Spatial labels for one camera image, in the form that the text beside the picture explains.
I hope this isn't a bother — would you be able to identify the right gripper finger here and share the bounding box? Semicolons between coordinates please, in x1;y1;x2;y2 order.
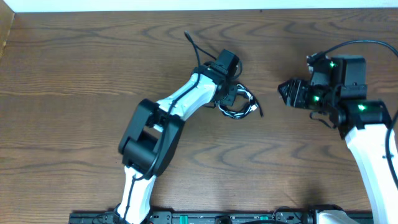
277;86;294;106
278;78;295;90

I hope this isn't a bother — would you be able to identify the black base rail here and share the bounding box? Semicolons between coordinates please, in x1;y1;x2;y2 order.
68;210;302;224

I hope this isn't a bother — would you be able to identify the white usb cable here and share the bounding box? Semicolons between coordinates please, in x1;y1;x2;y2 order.
217;83;258;119

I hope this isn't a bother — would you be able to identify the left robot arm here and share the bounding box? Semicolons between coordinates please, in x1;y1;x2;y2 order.
114;50;241;223

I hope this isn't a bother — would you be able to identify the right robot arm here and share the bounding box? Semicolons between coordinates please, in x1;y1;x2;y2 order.
277;55;397;223

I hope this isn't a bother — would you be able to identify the black usb cable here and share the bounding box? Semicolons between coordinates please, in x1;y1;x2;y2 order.
214;83;264;120

